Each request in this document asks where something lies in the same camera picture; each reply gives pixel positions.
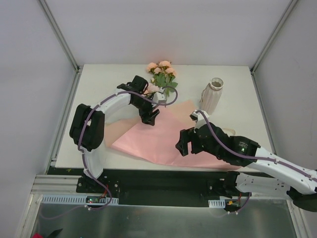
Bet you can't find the white cable duct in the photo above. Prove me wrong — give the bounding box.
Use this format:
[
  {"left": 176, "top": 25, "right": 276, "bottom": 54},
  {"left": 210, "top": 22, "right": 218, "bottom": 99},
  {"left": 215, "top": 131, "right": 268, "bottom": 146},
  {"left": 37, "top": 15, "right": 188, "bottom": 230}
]
[
  {"left": 208, "top": 199, "right": 226, "bottom": 209},
  {"left": 42, "top": 195, "right": 119, "bottom": 206}
]

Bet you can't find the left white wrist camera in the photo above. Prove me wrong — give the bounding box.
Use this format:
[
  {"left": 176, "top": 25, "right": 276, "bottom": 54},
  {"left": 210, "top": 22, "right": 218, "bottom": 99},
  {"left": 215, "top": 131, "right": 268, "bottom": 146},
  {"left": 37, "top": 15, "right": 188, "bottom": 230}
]
[{"left": 152, "top": 88, "right": 167, "bottom": 104}]

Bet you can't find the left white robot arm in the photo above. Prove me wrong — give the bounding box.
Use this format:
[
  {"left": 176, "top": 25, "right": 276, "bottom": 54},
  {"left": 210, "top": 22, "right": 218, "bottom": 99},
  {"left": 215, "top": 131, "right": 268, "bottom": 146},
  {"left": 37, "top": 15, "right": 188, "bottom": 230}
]
[{"left": 69, "top": 76, "right": 166, "bottom": 193}]

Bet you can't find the right white cable duct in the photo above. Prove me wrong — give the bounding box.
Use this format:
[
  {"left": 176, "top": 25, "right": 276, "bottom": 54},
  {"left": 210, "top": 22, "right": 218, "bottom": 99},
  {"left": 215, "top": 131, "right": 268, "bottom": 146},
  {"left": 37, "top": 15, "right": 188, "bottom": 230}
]
[{"left": 208, "top": 199, "right": 226, "bottom": 209}]

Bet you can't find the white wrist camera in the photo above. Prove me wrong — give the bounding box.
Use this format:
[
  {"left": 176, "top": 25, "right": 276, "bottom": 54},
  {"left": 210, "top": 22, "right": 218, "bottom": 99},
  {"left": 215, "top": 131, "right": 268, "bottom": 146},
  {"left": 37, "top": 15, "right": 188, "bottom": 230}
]
[
  {"left": 152, "top": 88, "right": 167, "bottom": 104},
  {"left": 190, "top": 110, "right": 210, "bottom": 129}
]

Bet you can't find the left aluminium frame post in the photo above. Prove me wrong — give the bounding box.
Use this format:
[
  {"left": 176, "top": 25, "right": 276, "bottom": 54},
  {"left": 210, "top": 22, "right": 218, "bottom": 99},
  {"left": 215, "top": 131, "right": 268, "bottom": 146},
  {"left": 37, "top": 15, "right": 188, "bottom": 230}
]
[{"left": 37, "top": 0, "right": 81, "bottom": 73}]

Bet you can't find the left white cable duct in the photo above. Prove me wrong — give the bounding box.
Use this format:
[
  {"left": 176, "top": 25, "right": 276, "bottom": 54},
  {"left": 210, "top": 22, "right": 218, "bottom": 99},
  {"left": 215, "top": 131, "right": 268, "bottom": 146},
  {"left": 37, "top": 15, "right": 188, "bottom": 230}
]
[{"left": 42, "top": 195, "right": 119, "bottom": 206}]

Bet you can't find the right aluminium frame post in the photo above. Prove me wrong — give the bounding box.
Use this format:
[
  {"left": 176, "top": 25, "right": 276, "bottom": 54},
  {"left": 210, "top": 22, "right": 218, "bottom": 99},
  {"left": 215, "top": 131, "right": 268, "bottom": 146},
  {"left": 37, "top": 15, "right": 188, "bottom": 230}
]
[{"left": 250, "top": 0, "right": 300, "bottom": 75}]

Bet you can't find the aluminium frame post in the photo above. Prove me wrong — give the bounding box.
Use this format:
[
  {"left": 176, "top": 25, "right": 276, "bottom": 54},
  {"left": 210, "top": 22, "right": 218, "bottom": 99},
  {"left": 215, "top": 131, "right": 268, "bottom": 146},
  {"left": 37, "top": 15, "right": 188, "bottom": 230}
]
[
  {"left": 250, "top": 0, "right": 300, "bottom": 75},
  {"left": 37, "top": 0, "right": 81, "bottom": 73}
]

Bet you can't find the pink rose stem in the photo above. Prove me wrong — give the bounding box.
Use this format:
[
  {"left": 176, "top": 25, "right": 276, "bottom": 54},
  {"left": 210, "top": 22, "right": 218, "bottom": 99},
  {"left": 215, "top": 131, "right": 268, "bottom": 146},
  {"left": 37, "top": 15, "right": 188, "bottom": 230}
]
[
  {"left": 146, "top": 60, "right": 178, "bottom": 97},
  {"left": 143, "top": 83, "right": 161, "bottom": 98}
]

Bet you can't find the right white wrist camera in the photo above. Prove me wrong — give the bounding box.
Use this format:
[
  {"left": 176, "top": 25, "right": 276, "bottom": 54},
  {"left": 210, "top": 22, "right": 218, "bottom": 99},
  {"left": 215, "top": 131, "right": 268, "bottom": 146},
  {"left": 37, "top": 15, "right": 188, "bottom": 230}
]
[{"left": 190, "top": 110, "right": 210, "bottom": 129}]

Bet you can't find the white ribbed ceramic vase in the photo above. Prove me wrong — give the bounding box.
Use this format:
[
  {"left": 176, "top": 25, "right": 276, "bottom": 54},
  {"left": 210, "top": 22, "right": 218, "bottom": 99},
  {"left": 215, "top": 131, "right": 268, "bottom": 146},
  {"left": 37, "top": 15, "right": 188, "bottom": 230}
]
[{"left": 200, "top": 77, "right": 224, "bottom": 115}]

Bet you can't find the pink wrapping paper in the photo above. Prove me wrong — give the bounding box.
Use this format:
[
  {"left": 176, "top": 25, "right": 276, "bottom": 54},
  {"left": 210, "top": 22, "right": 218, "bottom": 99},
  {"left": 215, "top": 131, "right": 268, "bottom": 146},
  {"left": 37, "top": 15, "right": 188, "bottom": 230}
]
[{"left": 103, "top": 101, "right": 242, "bottom": 171}]

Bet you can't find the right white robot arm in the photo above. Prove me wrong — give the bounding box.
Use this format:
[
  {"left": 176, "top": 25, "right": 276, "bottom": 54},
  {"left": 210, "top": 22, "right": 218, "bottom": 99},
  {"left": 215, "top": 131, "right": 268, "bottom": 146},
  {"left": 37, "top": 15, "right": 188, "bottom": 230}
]
[{"left": 175, "top": 122, "right": 317, "bottom": 212}]

